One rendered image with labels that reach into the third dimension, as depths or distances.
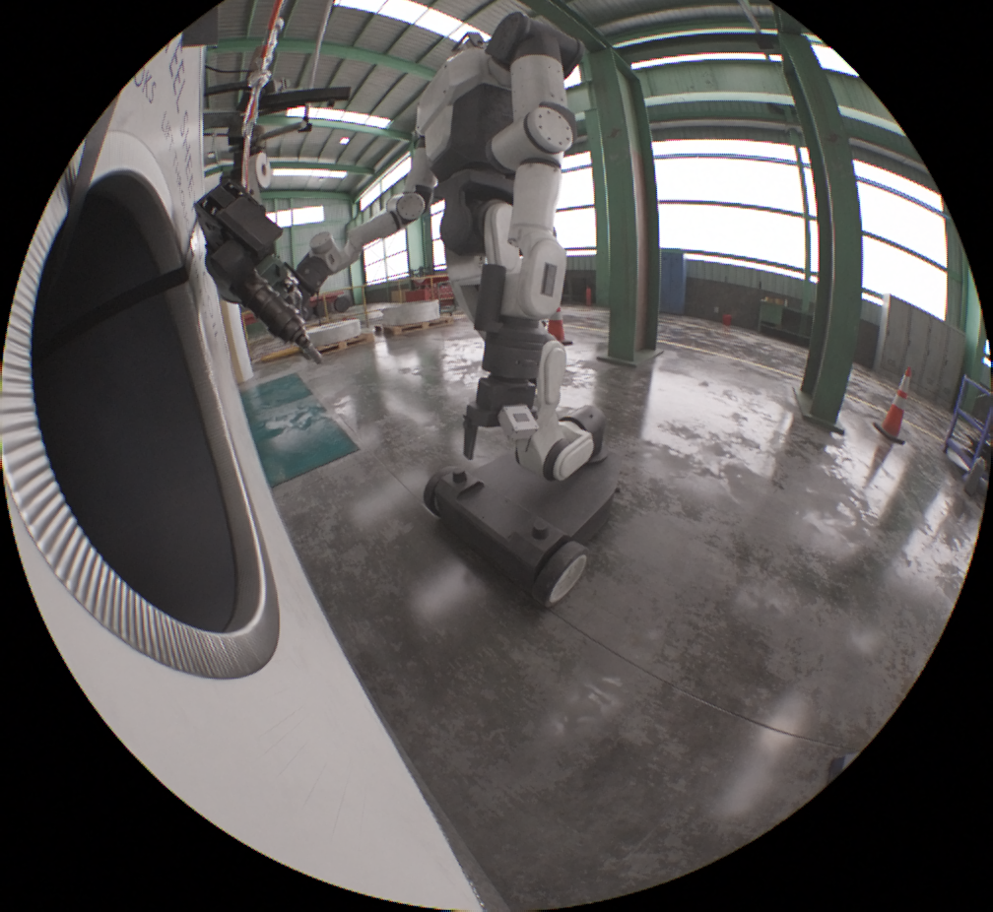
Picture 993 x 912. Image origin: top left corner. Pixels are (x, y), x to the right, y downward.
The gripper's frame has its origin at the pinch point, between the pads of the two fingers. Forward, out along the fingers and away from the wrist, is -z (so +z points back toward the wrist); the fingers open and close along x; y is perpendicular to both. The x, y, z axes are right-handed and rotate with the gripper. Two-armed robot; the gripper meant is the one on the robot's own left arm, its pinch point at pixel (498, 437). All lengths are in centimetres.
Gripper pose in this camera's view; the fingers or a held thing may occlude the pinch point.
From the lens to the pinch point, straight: 49.6
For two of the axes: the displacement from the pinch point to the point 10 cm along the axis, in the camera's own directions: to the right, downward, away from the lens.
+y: 5.2, 3.4, -7.9
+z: 1.4, -9.4, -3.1
